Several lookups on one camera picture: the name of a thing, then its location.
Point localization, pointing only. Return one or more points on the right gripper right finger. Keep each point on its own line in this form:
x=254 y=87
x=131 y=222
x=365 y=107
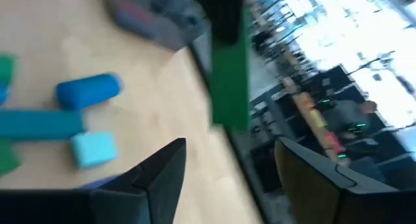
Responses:
x=325 y=198

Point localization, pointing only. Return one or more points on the yellow flat tray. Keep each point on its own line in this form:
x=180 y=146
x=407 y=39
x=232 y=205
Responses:
x=318 y=118

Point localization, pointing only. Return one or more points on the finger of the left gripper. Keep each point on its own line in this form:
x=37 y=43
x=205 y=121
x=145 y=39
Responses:
x=224 y=16

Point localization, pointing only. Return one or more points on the blue cylinder block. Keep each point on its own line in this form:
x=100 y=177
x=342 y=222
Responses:
x=87 y=91

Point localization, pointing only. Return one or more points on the person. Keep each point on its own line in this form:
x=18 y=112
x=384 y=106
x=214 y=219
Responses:
x=344 y=115

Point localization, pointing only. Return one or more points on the green long block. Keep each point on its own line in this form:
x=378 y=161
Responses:
x=230 y=87
x=8 y=157

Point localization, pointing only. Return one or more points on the pink flat tray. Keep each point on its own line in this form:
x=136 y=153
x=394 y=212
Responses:
x=333 y=143

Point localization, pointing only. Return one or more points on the clear plastic bin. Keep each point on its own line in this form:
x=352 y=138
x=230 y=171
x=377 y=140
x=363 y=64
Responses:
x=182 y=32

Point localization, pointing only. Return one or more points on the green cylinder block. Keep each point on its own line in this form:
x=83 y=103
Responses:
x=6 y=69

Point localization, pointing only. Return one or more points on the orange flat tray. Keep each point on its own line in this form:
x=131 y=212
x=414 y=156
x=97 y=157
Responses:
x=304 y=100

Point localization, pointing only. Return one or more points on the teal long block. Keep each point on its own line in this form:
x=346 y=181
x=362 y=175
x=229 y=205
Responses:
x=42 y=125

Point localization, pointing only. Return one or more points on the light blue cube block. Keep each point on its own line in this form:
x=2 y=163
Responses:
x=94 y=149

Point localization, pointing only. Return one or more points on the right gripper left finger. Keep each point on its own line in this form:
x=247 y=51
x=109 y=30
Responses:
x=146 y=191

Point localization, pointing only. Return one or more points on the purple long block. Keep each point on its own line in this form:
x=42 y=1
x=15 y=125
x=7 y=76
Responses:
x=97 y=182

